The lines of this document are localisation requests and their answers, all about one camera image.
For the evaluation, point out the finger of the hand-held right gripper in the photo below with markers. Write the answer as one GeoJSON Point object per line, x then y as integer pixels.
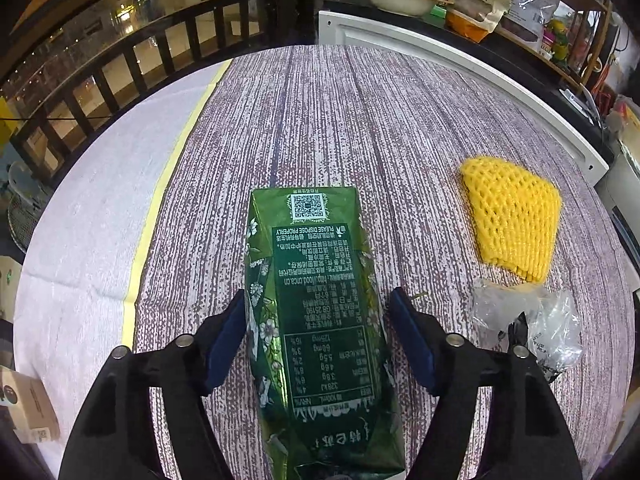
{"type": "Point", "coordinates": [519, 330]}

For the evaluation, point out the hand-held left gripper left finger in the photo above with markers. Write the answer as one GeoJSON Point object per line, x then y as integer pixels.
{"type": "Point", "coordinates": [227, 345]}

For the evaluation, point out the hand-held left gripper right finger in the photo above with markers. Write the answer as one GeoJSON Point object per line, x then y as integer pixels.
{"type": "Point", "coordinates": [412, 340]}

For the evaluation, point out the clear plastic wrapper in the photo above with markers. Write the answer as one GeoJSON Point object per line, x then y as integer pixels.
{"type": "Point", "coordinates": [555, 320]}

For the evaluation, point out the green snack packet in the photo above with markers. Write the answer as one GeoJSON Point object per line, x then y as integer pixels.
{"type": "Point", "coordinates": [320, 310]}

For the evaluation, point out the yellow foam fruit net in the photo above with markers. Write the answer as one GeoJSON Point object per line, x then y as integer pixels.
{"type": "Point", "coordinates": [510, 210]}

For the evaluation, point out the white printer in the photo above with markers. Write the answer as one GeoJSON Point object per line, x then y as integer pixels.
{"type": "Point", "coordinates": [622, 195]}

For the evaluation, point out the white cloth with yellow stripe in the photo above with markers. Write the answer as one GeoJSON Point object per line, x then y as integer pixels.
{"type": "Point", "coordinates": [100, 210]}

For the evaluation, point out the small cardboard box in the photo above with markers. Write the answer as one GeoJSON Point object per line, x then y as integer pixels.
{"type": "Point", "coordinates": [27, 405]}

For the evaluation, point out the purple woven tablecloth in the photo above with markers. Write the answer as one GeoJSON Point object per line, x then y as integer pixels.
{"type": "Point", "coordinates": [350, 125]}

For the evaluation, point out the white electric fan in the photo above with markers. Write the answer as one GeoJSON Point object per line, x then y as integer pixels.
{"type": "Point", "coordinates": [22, 210]}

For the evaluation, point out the wooden shelf rack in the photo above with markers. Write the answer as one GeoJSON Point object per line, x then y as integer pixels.
{"type": "Point", "coordinates": [597, 55]}

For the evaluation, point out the colourful toy figure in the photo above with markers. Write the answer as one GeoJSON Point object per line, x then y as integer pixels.
{"type": "Point", "coordinates": [557, 40]}

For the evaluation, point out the wooden topped black railing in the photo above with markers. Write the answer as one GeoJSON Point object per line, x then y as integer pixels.
{"type": "Point", "coordinates": [134, 66]}

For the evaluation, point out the beige snack bag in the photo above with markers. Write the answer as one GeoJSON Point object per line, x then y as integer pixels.
{"type": "Point", "coordinates": [475, 0]}

